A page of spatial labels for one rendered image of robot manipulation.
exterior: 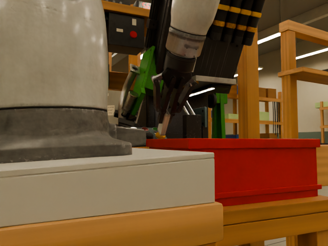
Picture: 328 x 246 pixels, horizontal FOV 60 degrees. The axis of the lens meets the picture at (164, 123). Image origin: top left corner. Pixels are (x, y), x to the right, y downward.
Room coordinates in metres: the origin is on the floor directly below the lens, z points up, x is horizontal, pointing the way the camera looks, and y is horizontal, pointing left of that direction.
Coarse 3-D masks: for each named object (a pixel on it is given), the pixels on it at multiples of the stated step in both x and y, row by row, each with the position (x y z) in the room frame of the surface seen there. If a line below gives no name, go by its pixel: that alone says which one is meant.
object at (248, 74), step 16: (256, 32) 1.70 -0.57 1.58; (256, 48) 1.70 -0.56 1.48; (240, 64) 1.73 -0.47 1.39; (256, 64) 1.70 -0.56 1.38; (240, 80) 1.73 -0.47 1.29; (256, 80) 1.70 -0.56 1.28; (240, 96) 1.73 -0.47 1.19; (256, 96) 1.70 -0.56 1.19; (240, 112) 1.73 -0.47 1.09; (256, 112) 1.70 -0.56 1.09; (240, 128) 1.74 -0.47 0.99; (256, 128) 1.70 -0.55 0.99
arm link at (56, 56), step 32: (0, 0) 0.30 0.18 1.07; (32, 0) 0.30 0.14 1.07; (64, 0) 0.31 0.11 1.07; (96, 0) 0.35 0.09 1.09; (0, 32) 0.30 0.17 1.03; (32, 32) 0.30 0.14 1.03; (64, 32) 0.31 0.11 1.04; (96, 32) 0.34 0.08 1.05; (0, 64) 0.30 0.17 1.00; (32, 64) 0.30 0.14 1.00; (64, 64) 0.31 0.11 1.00; (96, 64) 0.34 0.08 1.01; (0, 96) 0.30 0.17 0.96; (32, 96) 0.30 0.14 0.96; (64, 96) 0.31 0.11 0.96; (96, 96) 0.35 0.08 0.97
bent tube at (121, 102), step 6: (132, 66) 1.11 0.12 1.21; (138, 66) 1.13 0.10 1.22; (132, 72) 1.09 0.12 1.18; (138, 72) 1.10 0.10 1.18; (126, 78) 1.13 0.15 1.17; (132, 78) 1.12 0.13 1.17; (126, 84) 1.14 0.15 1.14; (126, 90) 1.15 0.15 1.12; (120, 96) 1.15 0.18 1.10; (126, 96) 1.16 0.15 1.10; (120, 102) 1.14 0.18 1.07; (120, 108) 1.10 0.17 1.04; (120, 114) 1.07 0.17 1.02
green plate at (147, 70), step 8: (152, 48) 1.04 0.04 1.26; (144, 56) 1.11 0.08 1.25; (152, 56) 1.04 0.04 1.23; (144, 64) 1.07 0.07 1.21; (152, 64) 1.05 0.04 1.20; (144, 72) 1.04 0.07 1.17; (152, 72) 1.05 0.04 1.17; (136, 80) 1.12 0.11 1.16; (144, 80) 1.03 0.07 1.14; (136, 88) 1.09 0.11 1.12; (152, 88) 1.05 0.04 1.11
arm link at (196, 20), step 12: (180, 0) 0.60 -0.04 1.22; (192, 0) 0.58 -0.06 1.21; (204, 0) 0.58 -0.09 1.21; (216, 0) 0.60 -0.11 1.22; (180, 12) 0.61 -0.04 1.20; (192, 12) 0.60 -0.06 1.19; (204, 12) 0.60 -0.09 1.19; (180, 24) 0.62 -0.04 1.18; (192, 24) 0.61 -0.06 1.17; (204, 24) 0.62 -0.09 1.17
